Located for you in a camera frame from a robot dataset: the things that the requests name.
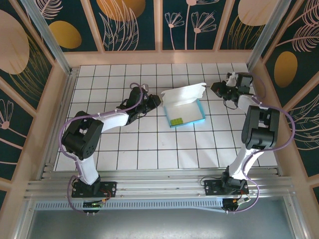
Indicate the small green toy brick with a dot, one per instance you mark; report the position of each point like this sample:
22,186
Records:
177,121

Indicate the teal and white paper box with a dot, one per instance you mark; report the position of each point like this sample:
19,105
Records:
184,112

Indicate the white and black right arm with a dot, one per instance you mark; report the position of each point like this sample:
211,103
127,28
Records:
241,161

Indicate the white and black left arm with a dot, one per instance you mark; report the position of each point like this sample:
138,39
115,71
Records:
87,169

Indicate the aluminium corner post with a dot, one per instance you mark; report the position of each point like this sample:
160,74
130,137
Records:
47,32
269,30

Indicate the aluminium mounting rail frame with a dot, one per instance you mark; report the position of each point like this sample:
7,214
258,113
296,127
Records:
162,184

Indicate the aluminium side rail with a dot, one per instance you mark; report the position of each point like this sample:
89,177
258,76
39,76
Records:
57,124

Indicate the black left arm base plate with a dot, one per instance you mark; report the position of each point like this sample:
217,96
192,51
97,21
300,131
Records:
111,188

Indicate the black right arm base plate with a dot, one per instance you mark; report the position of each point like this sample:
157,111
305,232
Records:
211,188

